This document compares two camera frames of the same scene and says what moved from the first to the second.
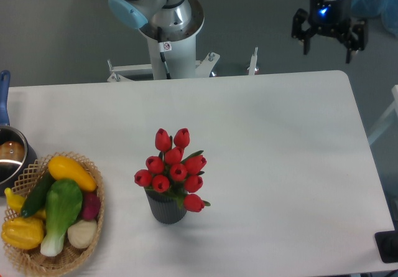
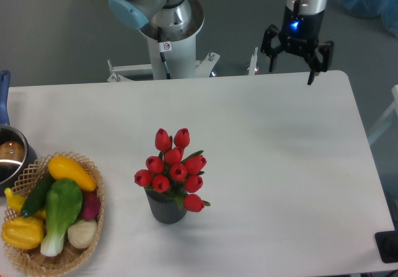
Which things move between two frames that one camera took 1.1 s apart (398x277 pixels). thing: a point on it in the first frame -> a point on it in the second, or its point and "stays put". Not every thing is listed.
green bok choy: (63, 203) stays put
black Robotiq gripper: (332, 18) -> (300, 35)
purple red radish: (91, 204) stays put
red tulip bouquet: (175, 172) stays put
